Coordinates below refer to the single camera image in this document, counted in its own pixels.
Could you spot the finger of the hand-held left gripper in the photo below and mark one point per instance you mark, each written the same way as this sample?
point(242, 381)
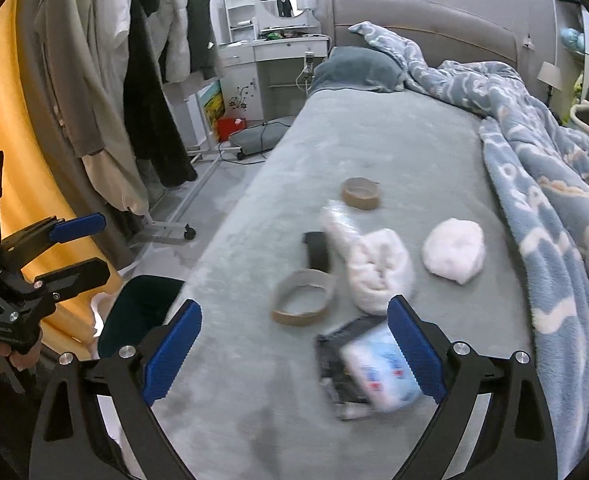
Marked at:
point(74, 276)
point(79, 226)

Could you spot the beige bedside lamp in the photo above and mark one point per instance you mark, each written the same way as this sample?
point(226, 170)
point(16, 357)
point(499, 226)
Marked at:
point(549, 75)

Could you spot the white table lamp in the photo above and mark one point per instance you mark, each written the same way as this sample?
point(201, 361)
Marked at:
point(305, 0)

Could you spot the black plastic bag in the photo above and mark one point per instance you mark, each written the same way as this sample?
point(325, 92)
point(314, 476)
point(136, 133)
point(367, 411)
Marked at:
point(332, 360)

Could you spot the clear plastic bag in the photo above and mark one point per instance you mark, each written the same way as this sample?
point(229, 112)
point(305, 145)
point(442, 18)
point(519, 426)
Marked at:
point(337, 230)

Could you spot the white and blue tissue pack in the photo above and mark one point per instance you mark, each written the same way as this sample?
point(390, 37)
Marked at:
point(374, 375)

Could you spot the small black box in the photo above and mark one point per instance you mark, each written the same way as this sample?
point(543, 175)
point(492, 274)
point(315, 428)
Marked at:
point(319, 255)

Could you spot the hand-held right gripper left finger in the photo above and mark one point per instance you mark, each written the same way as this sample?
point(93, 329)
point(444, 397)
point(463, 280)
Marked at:
point(174, 350)

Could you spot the green packet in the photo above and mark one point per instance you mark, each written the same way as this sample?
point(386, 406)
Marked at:
point(274, 36)

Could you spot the grey bed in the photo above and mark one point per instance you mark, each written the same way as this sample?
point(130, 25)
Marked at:
point(374, 135)

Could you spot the grey-beige hanging coat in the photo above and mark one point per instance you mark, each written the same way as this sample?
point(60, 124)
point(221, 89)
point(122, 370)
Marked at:
point(69, 85)

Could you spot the white towel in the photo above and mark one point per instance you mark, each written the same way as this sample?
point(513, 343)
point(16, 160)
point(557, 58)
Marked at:
point(379, 270)

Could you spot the person's left hand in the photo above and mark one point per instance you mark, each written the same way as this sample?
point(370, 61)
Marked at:
point(22, 361)

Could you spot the colourful framed painting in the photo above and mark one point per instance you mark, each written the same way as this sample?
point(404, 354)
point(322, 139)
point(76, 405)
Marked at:
point(212, 102)

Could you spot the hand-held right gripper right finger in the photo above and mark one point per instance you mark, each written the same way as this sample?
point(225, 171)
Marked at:
point(417, 350)

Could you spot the white power strip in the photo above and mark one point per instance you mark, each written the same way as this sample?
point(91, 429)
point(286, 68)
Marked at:
point(310, 59)

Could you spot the dark green trash bin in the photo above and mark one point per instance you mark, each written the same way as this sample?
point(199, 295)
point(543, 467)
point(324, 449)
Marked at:
point(134, 305)

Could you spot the white clothes rack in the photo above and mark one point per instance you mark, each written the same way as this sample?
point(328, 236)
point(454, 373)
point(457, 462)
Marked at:
point(174, 226)

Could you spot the red box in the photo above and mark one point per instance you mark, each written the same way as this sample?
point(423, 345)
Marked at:
point(229, 127)

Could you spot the blue-grey pillow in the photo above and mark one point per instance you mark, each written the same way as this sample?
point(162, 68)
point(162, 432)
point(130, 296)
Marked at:
point(354, 67)

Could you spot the yellow curtain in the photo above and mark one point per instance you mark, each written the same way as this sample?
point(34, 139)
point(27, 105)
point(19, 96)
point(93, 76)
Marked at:
point(4, 110)

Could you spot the brown tape roll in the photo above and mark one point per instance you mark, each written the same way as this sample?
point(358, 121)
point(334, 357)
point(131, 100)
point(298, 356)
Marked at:
point(359, 200)

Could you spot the light blue plush toy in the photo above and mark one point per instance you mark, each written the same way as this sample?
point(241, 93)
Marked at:
point(573, 40)

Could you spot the white round paper wad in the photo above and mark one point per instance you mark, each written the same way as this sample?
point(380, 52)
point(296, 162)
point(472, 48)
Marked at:
point(454, 250)

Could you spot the yellow-green plush toy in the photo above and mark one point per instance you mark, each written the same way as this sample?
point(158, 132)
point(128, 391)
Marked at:
point(578, 87)

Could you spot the blue patterned blanket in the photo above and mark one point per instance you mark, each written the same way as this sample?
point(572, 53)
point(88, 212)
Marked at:
point(524, 170)

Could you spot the grey cushion on floor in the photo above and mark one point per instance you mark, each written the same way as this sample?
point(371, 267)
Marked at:
point(259, 139)

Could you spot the white puffer jacket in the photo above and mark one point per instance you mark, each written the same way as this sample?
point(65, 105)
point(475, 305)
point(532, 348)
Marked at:
point(172, 35)

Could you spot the dark grey hanging vest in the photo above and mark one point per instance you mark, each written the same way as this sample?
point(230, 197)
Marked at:
point(199, 25)

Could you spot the white hanging shirt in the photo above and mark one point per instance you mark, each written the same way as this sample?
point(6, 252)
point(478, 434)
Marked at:
point(112, 15)

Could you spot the black hanging coat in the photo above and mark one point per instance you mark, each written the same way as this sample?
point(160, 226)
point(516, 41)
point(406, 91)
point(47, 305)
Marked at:
point(154, 125)

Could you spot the white dressing table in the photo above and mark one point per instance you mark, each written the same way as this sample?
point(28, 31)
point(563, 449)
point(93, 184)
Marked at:
point(239, 75)

